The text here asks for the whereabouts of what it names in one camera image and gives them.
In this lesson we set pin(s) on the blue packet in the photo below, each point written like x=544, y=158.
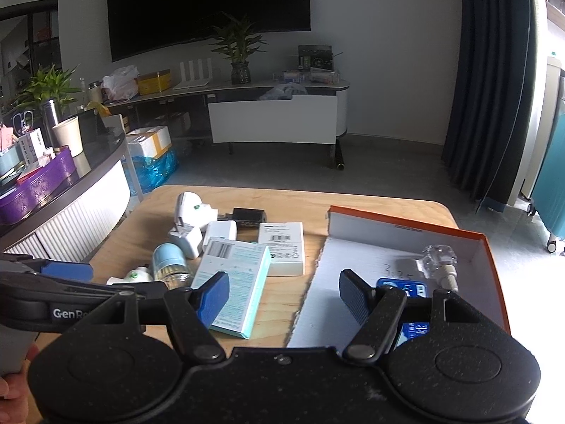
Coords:
x=412, y=287

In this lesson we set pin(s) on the white router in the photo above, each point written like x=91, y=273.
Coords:
x=194, y=75

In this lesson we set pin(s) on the white box with label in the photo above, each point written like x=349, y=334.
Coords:
x=282, y=249

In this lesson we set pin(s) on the black charger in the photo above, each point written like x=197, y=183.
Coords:
x=248, y=216

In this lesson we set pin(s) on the white plastic bag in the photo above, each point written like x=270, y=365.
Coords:
x=120, y=81

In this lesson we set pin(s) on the black wall screen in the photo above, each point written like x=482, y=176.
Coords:
x=207, y=4

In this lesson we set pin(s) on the clear glass bottle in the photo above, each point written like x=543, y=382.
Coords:
x=439, y=260

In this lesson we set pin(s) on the person's left hand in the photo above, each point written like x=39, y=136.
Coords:
x=13, y=391

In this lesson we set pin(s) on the white media console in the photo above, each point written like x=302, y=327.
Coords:
x=273, y=119

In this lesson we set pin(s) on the curved grey white counter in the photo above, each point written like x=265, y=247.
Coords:
x=79, y=212

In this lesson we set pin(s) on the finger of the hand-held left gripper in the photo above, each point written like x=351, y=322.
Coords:
x=66, y=270
x=75, y=286

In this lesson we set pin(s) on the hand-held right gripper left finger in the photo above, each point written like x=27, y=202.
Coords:
x=214, y=298

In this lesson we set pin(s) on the white printed carton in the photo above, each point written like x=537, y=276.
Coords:
x=31, y=145

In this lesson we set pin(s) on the white paper cup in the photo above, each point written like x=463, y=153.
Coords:
x=69, y=134

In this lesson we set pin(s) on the grey blue plastic bag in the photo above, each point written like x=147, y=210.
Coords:
x=282, y=91

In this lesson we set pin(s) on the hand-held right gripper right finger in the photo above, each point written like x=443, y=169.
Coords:
x=353, y=296

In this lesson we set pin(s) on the dark curtain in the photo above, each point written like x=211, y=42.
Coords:
x=490, y=75

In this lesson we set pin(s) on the potted plant in dark vase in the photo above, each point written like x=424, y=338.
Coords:
x=238, y=48

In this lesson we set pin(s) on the yellow box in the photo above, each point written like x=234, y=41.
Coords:
x=154, y=81

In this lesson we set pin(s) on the teal suitcase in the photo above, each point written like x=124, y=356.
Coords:
x=549, y=176

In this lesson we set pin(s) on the scissors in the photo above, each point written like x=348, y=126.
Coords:
x=23, y=120

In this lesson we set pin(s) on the steel bottle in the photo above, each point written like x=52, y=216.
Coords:
x=50, y=119

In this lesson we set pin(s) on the light blue jar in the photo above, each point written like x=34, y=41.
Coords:
x=167, y=263

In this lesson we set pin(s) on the cardboard parcel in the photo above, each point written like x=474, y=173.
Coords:
x=148, y=139

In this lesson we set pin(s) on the small white green-dot plug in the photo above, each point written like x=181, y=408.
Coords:
x=132, y=275

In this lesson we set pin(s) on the white charger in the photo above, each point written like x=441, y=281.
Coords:
x=219, y=232

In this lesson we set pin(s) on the purple tray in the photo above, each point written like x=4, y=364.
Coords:
x=39, y=185

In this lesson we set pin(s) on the chunky white charger cube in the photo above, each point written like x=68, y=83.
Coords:
x=187, y=243

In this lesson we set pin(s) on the dark green box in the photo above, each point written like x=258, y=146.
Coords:
x=314, y=56

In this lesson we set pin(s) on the pale teal carton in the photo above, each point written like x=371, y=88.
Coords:
x=247, y=282

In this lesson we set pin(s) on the bamboo plant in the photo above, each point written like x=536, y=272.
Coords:
x=44, y=86

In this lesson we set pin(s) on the round white plug adapter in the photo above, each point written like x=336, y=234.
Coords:
x=189, y=207

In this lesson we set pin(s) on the black roll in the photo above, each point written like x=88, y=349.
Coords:
x=337, y=157

